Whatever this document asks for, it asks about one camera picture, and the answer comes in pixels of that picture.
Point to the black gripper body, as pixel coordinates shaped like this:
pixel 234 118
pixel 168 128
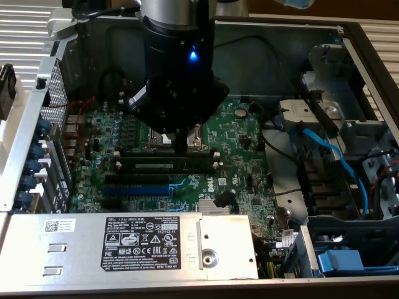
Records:
pixel 180 93

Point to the black RAM stick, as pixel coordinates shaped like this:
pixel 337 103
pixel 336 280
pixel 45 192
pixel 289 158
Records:
pixel 156 166

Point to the black RAM slot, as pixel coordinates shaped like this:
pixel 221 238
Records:
pixel 121 101
pixel 146 154
pixel 118 164
pixel 121 93

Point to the metal CPU socket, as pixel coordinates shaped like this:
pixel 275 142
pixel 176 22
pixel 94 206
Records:
pixel 199 141

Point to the green Dell motherboard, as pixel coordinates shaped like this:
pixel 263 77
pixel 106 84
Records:
pixel 237 149

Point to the long black expansion slot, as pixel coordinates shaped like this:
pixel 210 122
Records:
pixel 137 179

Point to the round coin battery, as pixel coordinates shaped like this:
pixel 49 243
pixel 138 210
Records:
pixel 240 112

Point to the blue expansion slot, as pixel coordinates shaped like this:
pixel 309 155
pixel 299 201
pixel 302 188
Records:
pixel 137 190

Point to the silver finned chipset heatsink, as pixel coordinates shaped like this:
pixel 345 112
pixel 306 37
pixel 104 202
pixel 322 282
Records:
pixel 207 207

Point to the black motherboard power plug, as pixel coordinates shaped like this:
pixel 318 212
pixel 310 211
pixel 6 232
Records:
pixel 224 197

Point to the grey open PC case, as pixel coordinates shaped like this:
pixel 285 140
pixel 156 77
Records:
pixel 265 71

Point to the short black expansion slot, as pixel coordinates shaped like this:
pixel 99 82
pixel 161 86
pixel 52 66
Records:
pixel 110 203

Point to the metal rear port stack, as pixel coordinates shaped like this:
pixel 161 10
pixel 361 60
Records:
pixel 74 137

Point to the black power supply label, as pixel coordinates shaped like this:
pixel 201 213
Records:
pixel 140 243

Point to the grey metal disk bay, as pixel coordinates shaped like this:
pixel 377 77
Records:
pixel 299 112

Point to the blue card retention clip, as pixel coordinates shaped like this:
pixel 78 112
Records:
pixel 37 152
pixel 29 182
pixel 33 167
pixel 43 127
pixel 25 198

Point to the black disk bay latch bar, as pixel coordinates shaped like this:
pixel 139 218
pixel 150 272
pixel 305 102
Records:
pixel 321 111

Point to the white barcode sticker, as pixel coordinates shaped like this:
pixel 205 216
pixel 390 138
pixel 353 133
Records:
pixel 59 225

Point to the silver power supply unit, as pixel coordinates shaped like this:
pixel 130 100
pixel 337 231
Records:
pixel 78 249

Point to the white plastic parts rack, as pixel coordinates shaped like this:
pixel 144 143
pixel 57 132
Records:
pixel 23 102

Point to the blue plastic drive caddy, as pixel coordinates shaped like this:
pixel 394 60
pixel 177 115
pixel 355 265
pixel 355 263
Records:
pixel 339 261

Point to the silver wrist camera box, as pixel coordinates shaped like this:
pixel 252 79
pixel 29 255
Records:
pixel 137 101

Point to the black finned plastic bracket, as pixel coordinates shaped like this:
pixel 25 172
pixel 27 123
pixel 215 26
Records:
pixel 324 187

